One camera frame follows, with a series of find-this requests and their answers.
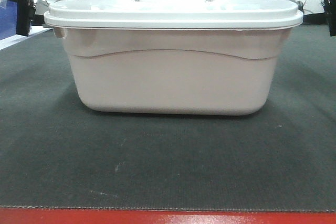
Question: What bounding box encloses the dark grey table mat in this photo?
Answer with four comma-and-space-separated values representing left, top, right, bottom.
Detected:
1, 25, 335, 212

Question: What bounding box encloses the blue crate at left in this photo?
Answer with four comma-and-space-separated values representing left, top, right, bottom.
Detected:
0, 0, 17, 40

